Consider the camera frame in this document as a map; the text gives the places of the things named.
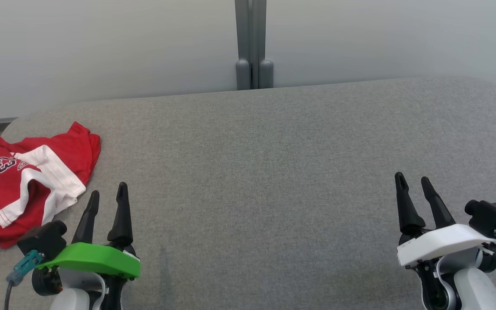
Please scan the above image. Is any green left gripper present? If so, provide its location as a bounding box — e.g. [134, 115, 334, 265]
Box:
[36, 182, 141, 310]

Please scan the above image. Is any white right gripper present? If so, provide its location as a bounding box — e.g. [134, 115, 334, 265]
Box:
[394, 172, 496, 310]

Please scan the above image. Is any left arm cable, teal plug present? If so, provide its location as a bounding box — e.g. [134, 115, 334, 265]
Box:
[4, 251, 44, 310]

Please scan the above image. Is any grey double partition post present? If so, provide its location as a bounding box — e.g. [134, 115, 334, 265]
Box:
[235, 0, 274, 90]

